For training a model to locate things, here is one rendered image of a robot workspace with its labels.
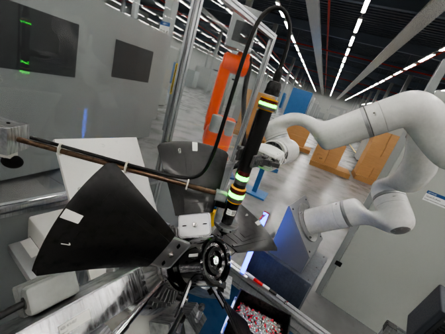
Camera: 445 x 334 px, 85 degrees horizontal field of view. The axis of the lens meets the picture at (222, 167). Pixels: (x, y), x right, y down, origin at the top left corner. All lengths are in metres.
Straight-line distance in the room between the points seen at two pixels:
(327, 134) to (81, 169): 0.71
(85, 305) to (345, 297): 2.45
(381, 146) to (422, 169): 7.68
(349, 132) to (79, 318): 0.78
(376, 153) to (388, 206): 7.54
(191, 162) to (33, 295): 0.46
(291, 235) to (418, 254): 1.50
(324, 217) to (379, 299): 1.63
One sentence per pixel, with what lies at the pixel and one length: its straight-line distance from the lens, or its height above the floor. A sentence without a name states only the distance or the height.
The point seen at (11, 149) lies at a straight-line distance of 0.80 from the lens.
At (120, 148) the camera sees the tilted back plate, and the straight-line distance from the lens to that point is 0.87.
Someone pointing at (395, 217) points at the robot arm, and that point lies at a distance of 1.13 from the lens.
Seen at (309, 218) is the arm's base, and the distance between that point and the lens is 1.24.
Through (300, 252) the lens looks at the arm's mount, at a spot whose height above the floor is 1.02.
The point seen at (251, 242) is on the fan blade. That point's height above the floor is 1.18.
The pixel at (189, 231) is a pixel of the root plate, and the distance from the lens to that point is 0.69.
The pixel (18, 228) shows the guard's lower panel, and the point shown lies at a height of 0.89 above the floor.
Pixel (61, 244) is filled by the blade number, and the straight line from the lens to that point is 0.53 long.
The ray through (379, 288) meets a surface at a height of 0.39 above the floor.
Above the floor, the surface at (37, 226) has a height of 0.97.
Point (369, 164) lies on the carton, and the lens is 8.72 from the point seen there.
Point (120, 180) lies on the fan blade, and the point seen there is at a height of 1.40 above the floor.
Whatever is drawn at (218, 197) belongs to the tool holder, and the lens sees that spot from 0.66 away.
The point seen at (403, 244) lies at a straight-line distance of 2.52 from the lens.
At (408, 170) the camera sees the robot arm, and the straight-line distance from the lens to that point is 1.00.
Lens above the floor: 1.63
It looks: 19 degrees down
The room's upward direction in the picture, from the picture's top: 17 degrees clockwise
